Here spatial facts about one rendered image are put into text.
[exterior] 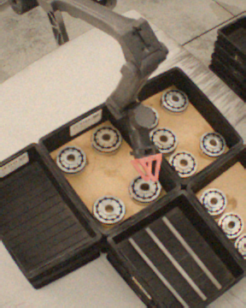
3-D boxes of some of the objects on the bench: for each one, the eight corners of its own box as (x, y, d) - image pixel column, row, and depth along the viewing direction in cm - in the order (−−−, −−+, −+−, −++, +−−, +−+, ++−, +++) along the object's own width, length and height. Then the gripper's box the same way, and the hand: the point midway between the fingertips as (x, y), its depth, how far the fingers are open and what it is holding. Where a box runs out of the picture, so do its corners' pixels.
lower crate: (102, 257, 160) (103, 246, 150) (172, 214, 170) (178, 201, 160) (166, 331, 145) (172, 328, 134) (230, 287, 155) (240, 280, 144)
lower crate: (-19, 207, 166) (-26, 194, 155) (41, 172, 176) (38, 156, 165) (36, 292, 150) (31, 285, 140) (102, 257, 160) (103, 246, 150)
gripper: (122, 134, 151) (135, 183, 150) (131, 130, 137) (145, 184, 137) (143, 128, 152) (156, 178, 152) (155, 124, 138) (167, 178, 138)
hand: (150, 178), depth 144 cm, fingers open, 9 cm apart
